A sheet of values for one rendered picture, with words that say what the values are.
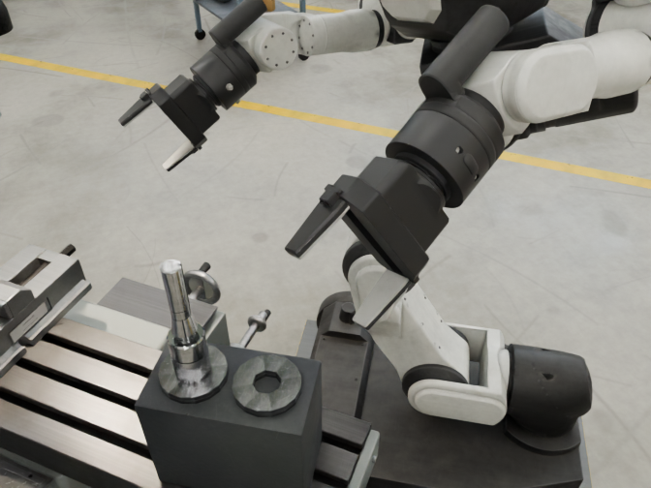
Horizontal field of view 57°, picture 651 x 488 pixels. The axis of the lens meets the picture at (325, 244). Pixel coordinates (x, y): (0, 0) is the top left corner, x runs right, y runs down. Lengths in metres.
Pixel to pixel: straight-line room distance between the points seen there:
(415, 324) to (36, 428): 0.70
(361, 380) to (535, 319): 1.21
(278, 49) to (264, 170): 2.28
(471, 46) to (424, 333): 0.77
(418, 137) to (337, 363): 1.02
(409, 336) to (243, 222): 1.75
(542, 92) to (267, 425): 0.49
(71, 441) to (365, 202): 0.70
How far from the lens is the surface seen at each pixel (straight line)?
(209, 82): 0.99
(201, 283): 1.64
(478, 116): 0.56
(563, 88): 0.61
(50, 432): 1.08
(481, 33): 0.59
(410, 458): 1.40
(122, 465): 1.01
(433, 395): 1.32
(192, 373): 0.80
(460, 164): 0.54
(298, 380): 0.80
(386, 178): 0.52
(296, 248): 0.49
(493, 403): 1.33
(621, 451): 2.27
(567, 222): 3.09
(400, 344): 1.28
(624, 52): 0.73
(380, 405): 1.46
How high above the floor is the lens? 1.76
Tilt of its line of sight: 40 degrees down
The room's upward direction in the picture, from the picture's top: straight up
